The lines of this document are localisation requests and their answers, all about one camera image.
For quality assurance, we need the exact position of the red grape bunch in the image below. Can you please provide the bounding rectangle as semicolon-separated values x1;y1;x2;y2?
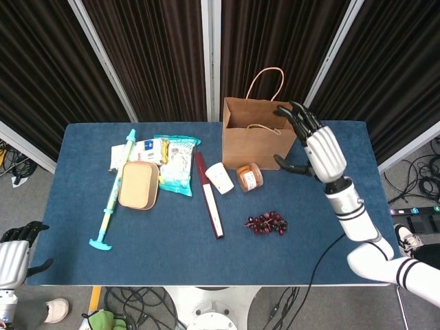
244;211;289;237

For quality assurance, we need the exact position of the clear jar of rubber bands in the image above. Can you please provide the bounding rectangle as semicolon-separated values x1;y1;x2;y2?
236;162;265;193

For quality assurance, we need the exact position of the white black sneaker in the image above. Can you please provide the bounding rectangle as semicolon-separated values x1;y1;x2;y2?
393;223;424;259

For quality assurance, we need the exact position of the white paper cup stack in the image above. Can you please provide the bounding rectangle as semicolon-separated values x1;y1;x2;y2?
205;162;235;196

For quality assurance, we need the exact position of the dark grey trouser leg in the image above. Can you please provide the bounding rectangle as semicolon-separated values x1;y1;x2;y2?
12;298;49;330

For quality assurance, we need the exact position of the brown paper bag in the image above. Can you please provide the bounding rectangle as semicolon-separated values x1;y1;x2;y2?
221;67;298;171

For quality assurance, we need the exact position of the black trouser leg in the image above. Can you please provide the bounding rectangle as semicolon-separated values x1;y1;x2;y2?
410;243;440;271

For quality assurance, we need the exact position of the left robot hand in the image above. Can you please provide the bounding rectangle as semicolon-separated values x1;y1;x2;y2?
0;221;54;289

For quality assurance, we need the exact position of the teal snack packet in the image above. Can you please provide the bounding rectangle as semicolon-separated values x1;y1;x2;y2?
153;133;202;197

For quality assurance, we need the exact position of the plain white shoe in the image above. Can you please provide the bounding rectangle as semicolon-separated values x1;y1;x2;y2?
44;298;69;324

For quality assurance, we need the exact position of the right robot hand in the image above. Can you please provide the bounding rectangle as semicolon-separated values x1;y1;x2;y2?
273;100;347;184

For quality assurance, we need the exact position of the white paper packet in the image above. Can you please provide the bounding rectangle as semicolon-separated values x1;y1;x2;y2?
109;144;129;173

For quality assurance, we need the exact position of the black foot pedal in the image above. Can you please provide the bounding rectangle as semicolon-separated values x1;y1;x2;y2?
405;214;440;234

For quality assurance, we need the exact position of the tan plastic container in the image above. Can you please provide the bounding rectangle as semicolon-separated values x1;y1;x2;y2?
118;161;160;211

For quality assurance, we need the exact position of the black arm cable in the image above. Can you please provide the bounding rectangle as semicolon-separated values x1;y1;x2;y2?
266;233;347;330

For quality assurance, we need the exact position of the white blue carton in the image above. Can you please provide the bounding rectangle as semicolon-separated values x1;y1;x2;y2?
132;138;163;164

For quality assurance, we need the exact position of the blue fabric table cover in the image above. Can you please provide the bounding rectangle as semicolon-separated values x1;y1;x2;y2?
25;120;408;287

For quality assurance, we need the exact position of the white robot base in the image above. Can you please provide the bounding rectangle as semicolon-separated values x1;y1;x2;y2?
161;285;262;330

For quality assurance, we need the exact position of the dark red long box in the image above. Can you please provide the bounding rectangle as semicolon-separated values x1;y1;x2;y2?
194;152;225;240

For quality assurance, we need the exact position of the green cloth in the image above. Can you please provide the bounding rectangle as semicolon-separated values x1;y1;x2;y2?
81;309;128;330

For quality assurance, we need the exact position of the black floor cable bundle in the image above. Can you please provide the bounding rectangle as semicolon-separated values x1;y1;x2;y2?
102;287;182;330
0;137;39;179
383;137;440;207

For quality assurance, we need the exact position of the green teal pump tube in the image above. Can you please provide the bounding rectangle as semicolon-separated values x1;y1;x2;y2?
88;129;138;252

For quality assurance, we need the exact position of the dark pleated divider panel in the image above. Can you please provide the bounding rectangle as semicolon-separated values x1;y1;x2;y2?
302;0;440;175
202;0;362;123
0;0;138;175
68;0;212;123

